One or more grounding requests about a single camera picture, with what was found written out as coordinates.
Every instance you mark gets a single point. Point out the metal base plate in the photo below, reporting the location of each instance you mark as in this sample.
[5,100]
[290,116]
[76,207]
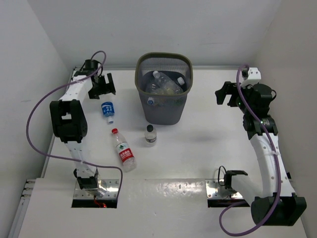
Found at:
[106,189]
[216,191]

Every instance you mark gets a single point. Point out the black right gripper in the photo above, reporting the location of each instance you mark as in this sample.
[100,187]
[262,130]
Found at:
[229,88]

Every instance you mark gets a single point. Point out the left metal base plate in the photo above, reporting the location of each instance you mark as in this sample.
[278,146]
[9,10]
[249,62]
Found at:
[106,189]

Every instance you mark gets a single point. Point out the pineapple juice bottle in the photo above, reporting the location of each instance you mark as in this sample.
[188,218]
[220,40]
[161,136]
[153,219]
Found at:
[180,85]

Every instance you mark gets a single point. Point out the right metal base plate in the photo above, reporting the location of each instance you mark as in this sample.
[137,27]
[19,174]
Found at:
[216,191]

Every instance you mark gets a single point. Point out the clear bottle blue cap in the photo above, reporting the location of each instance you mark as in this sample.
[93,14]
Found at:
[166,83]
[151,88]

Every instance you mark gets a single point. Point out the grey mesh waste bin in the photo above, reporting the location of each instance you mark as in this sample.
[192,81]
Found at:
[168,108]

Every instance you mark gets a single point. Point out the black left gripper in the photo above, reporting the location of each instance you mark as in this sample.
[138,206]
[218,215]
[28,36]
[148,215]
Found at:
[107,88]

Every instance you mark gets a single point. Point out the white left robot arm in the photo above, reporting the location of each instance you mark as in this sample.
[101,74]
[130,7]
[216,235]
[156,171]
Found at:
[70,125]

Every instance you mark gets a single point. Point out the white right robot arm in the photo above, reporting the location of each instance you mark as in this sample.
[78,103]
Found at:
[277,203]

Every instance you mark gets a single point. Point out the red label water bottle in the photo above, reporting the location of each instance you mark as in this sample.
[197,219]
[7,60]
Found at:
[123,150]

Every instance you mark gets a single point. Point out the small black cap bottle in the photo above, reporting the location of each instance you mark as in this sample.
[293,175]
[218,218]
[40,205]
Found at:
[150,135]

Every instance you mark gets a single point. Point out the blue label water bottle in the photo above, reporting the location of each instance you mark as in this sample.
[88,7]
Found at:
[151,101]

